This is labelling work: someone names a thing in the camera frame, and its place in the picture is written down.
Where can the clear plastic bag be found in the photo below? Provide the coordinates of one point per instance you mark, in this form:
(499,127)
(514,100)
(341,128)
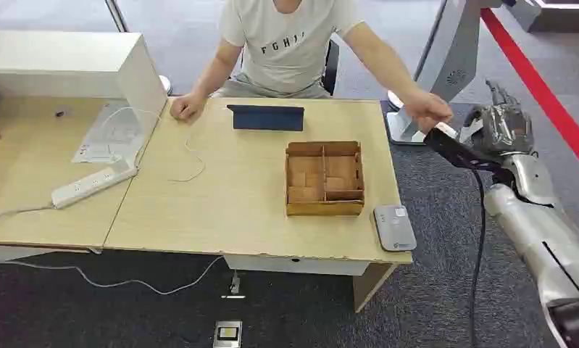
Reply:
(109,134)

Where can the metal floor socket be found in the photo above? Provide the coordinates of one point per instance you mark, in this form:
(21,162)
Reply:
(227,334)

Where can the pale wooden side desk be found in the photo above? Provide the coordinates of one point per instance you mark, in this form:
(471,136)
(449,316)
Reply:
(34,177)

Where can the dark blue folded stand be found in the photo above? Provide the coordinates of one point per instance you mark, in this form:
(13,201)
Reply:
(267,118)

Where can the person's left hand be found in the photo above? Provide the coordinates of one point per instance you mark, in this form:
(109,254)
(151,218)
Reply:
(426,111)

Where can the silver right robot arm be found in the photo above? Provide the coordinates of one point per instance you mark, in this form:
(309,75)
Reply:
(543,230)

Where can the grey platform base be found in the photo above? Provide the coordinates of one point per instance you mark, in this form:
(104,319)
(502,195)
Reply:
(558,14)

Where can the black chair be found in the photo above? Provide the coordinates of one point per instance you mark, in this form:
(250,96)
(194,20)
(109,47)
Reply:
(331,67)

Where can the grey card reader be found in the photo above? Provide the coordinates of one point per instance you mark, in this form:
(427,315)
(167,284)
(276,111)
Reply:
(395,228)

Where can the white desk partition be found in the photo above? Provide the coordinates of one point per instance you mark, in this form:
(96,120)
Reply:
(78,67)

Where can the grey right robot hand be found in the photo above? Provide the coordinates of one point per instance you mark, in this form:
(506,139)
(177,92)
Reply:
(502,129)

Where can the white round foot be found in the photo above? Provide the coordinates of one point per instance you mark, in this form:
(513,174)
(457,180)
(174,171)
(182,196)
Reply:
(166,84)

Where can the wooden compartment box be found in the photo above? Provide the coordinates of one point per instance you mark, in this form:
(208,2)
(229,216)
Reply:
(324,178)

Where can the person's right hand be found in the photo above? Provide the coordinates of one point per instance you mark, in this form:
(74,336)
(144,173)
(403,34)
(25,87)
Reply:
(186,106)

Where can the person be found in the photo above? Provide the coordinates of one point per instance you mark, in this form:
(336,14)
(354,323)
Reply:
(284,48)

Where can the metal pole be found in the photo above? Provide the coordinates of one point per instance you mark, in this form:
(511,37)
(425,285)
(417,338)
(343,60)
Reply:
(117,15)

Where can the red floor tape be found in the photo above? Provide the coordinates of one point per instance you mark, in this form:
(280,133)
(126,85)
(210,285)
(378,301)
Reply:
(543,91)

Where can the grey machine stand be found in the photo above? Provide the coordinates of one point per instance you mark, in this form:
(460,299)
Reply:
(445,57)

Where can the grey floor plug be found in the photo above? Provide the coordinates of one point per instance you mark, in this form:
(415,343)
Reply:
(235,284)

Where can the white power strip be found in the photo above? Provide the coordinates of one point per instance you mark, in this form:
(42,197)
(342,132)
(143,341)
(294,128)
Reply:
(93,184)

